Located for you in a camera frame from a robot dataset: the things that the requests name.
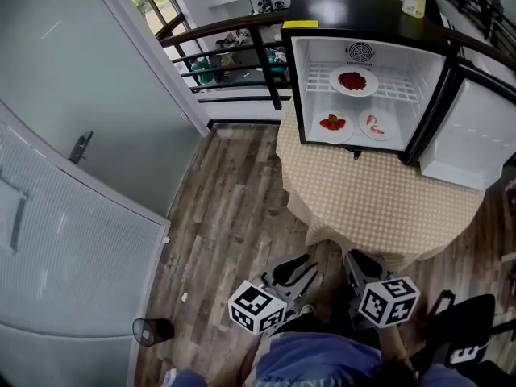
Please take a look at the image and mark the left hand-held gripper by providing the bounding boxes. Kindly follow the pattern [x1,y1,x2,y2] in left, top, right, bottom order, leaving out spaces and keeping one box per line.
[227,252,319,335]

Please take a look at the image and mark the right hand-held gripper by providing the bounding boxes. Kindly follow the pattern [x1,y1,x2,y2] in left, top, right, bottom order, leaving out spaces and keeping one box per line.
[344,249,421,332]

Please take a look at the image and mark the white round plate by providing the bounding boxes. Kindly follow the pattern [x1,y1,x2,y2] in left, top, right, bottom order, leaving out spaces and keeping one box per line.
[357,109,395,142]
[312,110,355,144]
[328,65,380,98]

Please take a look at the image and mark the red strawberries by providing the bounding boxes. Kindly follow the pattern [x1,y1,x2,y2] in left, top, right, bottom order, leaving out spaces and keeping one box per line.
[318,114,347,131]

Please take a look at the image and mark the black mini fridge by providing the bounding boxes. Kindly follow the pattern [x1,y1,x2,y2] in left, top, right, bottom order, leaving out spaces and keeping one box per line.
[280,0,516,192]

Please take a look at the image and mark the person's right forearm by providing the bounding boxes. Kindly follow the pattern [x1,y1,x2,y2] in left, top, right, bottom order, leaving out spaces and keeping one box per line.
[378,324,414,378]

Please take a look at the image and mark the person's left forearm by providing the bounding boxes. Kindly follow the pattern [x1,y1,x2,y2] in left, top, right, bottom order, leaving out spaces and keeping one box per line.
[240,333,268,387]

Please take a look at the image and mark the person's black trousers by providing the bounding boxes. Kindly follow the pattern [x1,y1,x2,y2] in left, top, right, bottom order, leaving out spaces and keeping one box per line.
[281,284,364,338]

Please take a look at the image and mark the person's blue shirt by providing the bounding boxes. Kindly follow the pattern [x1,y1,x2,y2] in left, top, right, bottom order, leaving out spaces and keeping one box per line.
[164,331,468,387]

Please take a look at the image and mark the black office chair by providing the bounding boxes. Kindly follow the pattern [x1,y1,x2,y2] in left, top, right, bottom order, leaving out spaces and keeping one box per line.
[410,290,516,387]

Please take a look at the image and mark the black doorstop cup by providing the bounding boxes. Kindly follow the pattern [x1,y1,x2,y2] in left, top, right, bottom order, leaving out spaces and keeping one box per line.
[132,317,175,347]

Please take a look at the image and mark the dark wooden handrail railing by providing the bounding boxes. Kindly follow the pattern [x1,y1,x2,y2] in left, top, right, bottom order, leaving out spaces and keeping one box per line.
[159,12,516,112]

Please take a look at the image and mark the black metal walkway railing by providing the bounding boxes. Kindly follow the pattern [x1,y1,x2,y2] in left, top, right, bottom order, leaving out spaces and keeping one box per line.
[437,0,516,52]

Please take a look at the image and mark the frosted glass door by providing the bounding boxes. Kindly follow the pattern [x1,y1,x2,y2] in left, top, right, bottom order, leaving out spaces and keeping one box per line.
[0,0,210,219]

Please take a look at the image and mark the white wire fridge shelf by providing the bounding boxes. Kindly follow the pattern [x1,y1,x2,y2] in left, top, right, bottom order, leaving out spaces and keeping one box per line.
[305,60,422,104]

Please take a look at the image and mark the dark metal door handle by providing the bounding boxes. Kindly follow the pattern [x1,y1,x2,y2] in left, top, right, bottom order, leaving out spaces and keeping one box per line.
[68,130,94,164]

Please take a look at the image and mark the window with black frame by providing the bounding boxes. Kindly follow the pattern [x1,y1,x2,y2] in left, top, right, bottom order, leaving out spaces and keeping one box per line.
[127,0,190,35]

